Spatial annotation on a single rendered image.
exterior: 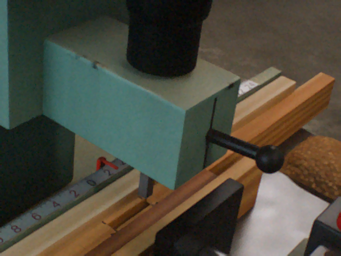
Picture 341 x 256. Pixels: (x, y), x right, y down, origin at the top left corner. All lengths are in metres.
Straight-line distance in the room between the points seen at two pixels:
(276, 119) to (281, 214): 0.11
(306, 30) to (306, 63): 0.35
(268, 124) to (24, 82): 0.28
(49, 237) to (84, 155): 0.35
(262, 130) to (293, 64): 2.29
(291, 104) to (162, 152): 0.29
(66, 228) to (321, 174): 0.28
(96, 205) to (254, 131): 0.20
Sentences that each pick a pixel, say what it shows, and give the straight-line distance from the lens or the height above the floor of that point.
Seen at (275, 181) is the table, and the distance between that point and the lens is 0.69.
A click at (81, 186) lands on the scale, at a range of 0.56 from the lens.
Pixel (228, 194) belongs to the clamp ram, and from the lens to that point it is 0.51.
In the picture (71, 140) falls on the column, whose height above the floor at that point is 0.86.
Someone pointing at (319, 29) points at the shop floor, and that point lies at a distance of 3.37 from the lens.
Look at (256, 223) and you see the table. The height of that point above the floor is 0.90.
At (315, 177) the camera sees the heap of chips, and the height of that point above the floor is 0.91.
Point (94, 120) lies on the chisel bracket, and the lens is 0.52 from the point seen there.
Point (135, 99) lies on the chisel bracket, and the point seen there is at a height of 1.06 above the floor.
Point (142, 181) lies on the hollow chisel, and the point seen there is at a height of 0.97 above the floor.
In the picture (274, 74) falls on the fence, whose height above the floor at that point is 0.95.
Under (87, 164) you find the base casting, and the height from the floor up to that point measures 0.80.
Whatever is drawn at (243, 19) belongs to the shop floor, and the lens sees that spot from 3.31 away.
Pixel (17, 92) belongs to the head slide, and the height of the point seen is 1.03.
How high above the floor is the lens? 1.30
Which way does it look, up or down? 33 degrees down
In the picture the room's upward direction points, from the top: 8 degrees clockwise
